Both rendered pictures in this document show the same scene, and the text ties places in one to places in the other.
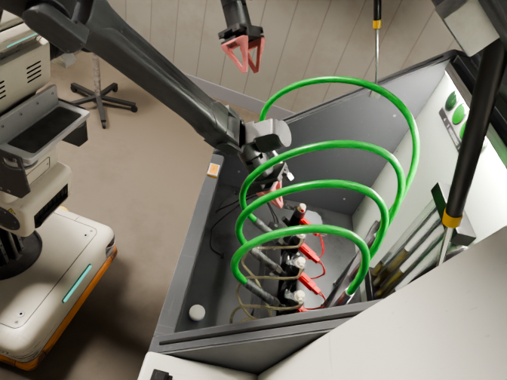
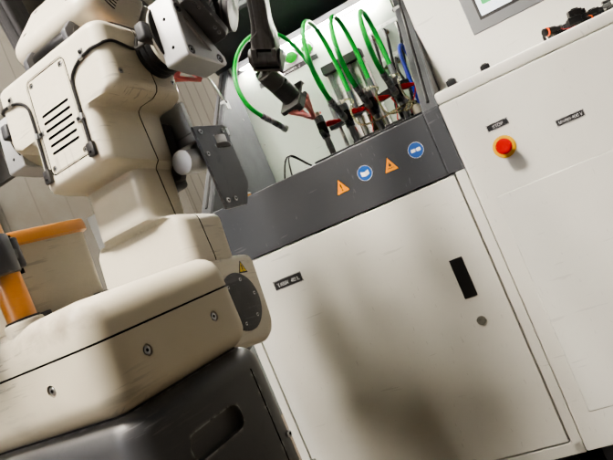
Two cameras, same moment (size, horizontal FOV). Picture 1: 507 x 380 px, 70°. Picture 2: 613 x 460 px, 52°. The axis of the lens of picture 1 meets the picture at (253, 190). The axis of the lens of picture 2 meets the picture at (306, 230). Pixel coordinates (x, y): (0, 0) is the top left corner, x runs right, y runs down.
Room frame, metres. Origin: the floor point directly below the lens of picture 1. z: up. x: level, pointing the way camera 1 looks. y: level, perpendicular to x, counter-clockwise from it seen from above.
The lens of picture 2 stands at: (-0.04, 1.59, 0.78)
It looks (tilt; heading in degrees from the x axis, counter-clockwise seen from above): 1 degrees up; 297
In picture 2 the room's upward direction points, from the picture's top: 23 degrees counter-clockwise
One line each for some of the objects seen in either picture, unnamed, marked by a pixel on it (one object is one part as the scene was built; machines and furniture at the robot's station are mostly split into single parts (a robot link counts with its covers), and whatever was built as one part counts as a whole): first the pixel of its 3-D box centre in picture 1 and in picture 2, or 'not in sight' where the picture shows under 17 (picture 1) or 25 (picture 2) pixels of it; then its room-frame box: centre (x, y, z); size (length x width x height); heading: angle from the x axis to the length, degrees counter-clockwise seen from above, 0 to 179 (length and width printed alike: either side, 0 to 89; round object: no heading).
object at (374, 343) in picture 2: not in sight; (387, 349); (0.61, 0.13, 0.44); 0.65 x 0.02 x 0.68; 6
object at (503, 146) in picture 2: not in sight; (503, 146); (0.16, 0.10, 0.80); 0.05 x 0.04 x 0.05; 6
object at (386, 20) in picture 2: not in sight; (395, 58); (0.43, -0.41, 1.20); 0.13 x 0.03 x 0.31; 6
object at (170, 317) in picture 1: (194, 242); (324, 194); (0.61, 0.11, 0.87); 0.62 x 0.04 x 0.16; 6
